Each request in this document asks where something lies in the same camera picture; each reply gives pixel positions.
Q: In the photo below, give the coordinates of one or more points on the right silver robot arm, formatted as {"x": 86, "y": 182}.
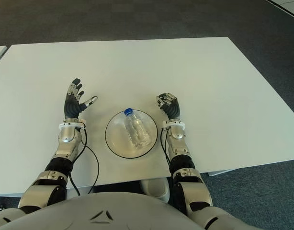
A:
{"x": 179, "y": 148}

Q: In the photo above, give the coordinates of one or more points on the white plate with black rim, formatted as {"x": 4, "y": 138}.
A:
{"x": 116, "y": 143}

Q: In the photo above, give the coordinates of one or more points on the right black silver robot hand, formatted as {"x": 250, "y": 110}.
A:
{"x": 173, "y": 109}

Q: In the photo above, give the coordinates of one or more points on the clear bottle with blue cap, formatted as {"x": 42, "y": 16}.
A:
{"x": 137, "y": 129}

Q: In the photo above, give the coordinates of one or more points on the grey robot torso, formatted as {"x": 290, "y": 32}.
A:
{"x": 101, "y": 210}

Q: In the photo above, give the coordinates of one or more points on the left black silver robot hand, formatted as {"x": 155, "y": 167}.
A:
{"x": 71, "y": 107}

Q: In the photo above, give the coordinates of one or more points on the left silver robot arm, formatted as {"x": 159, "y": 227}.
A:
{"x": 65, "y": 143}

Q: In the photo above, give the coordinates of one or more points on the white robot leg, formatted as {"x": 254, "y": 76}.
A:
{"x": 156, "y": 189}

